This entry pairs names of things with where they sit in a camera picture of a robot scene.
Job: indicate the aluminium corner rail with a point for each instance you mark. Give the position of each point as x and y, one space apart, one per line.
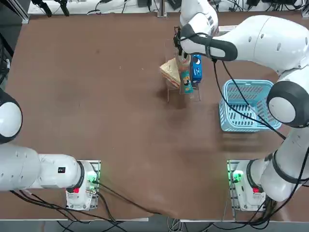
17 10

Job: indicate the light blue plastic basket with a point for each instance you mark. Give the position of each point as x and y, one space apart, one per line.
231 128

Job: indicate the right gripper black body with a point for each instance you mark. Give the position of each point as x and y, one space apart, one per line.
177 38

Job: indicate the white cardboard box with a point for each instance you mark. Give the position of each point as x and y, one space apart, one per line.
227 28

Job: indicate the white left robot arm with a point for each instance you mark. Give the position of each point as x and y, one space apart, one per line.
24 169

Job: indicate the black stand leg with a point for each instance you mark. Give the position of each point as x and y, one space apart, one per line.
64 7
46 8

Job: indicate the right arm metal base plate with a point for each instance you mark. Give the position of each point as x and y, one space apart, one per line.
233 203

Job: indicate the blue cookie box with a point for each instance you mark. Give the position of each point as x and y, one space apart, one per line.
196 72

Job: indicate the white camera pole bracket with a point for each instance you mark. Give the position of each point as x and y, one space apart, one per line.
162 13

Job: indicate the clear acrylic display shelf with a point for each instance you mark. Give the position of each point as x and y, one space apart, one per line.
173 95

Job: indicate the triangular wrapped sandwich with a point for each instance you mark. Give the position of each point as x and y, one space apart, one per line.
170 70

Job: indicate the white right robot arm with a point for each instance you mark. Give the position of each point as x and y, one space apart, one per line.
265 36

